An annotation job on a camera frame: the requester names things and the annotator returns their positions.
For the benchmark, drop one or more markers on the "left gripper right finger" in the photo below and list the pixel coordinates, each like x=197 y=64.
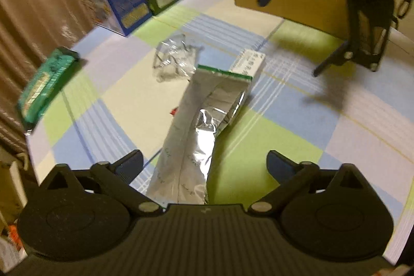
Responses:
x=292 y=177

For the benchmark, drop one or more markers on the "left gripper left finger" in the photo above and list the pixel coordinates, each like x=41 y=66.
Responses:
x=115 y=178

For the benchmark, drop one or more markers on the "white medicine box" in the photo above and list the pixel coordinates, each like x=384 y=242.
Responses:
x=248 y=63

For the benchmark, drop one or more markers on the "silver foil tea bag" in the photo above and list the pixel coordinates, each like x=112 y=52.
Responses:
x=211 y=101

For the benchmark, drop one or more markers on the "checked blue green tablecloth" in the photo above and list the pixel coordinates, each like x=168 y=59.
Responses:
x=347 y=114

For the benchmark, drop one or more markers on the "green wet wipes pack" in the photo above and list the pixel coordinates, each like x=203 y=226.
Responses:
x=47 y=82

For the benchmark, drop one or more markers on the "clear plastic tray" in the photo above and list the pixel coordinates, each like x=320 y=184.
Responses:
x=175 y=58

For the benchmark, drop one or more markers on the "pink brown curtain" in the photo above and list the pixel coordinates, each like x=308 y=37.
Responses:
x=30 y=31

